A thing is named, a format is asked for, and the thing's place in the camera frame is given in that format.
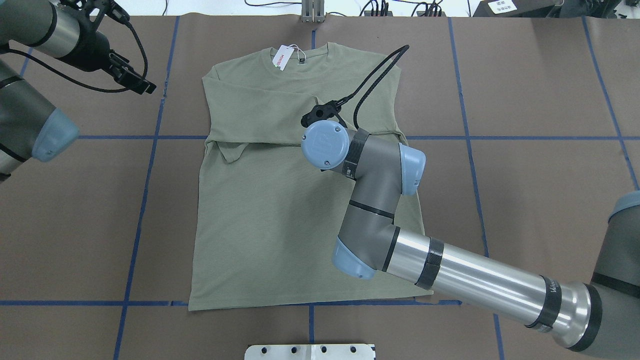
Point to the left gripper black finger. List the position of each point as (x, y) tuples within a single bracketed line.
[(127, 77)]

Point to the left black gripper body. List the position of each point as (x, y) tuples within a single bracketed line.
[(91, 50)]

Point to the green long-sleeve shirt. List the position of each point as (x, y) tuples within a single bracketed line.
[(267, 219)]

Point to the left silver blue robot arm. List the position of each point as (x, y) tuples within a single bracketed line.
[(33, 127)]

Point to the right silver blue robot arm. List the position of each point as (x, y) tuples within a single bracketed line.
[(598, 318)]

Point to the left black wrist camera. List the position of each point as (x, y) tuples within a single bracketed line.
[(85, 8)]

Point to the white camera mast base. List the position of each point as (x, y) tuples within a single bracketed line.
[(343, 351)]

